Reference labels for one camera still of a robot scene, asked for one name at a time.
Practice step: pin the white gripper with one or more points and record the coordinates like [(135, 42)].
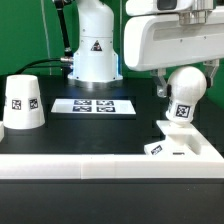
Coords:
[(160, 41)]

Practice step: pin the white fence frame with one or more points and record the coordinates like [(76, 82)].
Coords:
[(208, 164)]

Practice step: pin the white lamp bulb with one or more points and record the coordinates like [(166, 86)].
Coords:
[(188, 85)]

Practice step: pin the white lamp base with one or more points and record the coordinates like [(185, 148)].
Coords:
[(179, 141)]

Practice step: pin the white lamp shade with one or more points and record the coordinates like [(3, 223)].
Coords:
[(23, 107)]

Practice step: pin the white marker sheet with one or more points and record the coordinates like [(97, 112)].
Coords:
[(93, 106)]

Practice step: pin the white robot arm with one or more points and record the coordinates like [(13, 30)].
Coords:
[(95, 61)]

